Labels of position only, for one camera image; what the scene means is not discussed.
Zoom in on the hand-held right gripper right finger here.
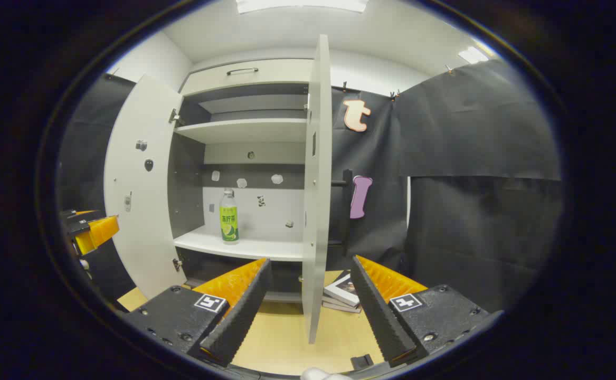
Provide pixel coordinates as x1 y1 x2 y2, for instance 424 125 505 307
349 254 505 369

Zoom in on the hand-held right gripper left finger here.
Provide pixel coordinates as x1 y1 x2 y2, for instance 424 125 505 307
122 257 273 368

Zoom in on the grey cabinet door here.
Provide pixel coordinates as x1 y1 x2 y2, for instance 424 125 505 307
301 34 333 345
103 74 186 302

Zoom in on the grey cabinet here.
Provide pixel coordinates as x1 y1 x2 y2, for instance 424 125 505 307
168 57 317 305

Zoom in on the clear bottle with green label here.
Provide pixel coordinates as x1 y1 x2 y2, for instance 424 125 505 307
219 187 240 245

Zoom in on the grey cabinet shelf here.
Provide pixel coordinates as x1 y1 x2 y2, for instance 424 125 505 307
173 226 304 262
175 118 308 145

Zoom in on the grey cabinet drawer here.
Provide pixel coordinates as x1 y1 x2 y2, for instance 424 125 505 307
181 58 315 96

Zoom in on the grey book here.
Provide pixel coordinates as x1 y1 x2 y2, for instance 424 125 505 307
322 296 362 314

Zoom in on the white book with dark photo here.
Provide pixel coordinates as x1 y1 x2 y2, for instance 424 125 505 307
324 271 361 307

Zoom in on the black backdrop cloth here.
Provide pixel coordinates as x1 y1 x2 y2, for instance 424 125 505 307
57 58 564 316

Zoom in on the small ceiling light panel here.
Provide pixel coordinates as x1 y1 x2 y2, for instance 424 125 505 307
458 46 490 64

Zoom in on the large ceiling light panel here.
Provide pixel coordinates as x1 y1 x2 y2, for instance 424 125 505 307
235 0 370 14

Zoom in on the black door handle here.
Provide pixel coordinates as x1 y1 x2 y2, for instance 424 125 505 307
330 169 354 255

